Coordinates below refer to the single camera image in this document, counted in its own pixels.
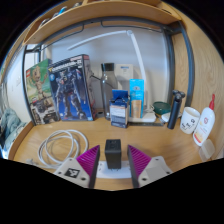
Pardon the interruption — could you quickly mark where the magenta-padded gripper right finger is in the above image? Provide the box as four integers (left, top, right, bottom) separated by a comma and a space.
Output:
126, 144, 174, 189

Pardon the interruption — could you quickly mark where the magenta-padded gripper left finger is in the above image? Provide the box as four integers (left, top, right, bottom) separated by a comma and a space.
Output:
53, 144, 101, 190

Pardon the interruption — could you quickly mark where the black charger block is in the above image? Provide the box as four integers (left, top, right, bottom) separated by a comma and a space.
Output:
104, 138, 122, 169

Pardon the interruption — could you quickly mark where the dark metal ruler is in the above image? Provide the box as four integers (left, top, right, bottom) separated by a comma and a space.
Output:
128, 120, 165, 127

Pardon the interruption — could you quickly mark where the small blue and white box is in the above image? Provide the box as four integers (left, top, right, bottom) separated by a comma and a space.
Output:
109, 88, 130, 129

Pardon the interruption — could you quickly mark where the black electric shaver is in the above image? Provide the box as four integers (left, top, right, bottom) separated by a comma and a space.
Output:
167, 89, 186, 130

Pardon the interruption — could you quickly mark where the dark green bowl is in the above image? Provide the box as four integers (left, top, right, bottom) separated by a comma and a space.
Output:
152, 101, 172, 116

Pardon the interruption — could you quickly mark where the white mug with black print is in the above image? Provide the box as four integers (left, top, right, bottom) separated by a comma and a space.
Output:
179, 106, 201, 135

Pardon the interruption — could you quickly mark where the white pump bottle red cap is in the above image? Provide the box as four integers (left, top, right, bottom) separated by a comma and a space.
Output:
192, 93, 217, 147

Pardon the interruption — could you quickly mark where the tall teal carton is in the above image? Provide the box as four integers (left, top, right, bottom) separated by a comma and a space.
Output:
129, 78, 145, 119

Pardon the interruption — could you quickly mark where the blue robot model kit box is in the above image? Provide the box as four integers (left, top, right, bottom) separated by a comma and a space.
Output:
47, 54, 98, 122

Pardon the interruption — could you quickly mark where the grey green bedding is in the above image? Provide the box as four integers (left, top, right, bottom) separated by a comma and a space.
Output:
0, 108, 26, 158

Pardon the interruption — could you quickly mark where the green toy figure box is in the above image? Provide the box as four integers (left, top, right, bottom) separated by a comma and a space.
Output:
24, 58, 61, 127

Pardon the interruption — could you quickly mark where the plain white carton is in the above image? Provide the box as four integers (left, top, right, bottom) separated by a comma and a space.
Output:
114, 63, 134, 91

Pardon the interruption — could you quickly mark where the white desk lamp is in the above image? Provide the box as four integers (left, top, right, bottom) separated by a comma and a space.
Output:
66, 29, 157, 124

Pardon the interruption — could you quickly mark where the wooden shelf unit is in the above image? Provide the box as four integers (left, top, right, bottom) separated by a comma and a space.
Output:
23, 0, 183, 46

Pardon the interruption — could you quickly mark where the coiled white cable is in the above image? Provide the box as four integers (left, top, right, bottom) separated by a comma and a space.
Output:
37, 129, 89, 169

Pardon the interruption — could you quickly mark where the dark metal desk frame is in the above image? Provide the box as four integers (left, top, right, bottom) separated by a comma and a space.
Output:
21, 18, 196, 111

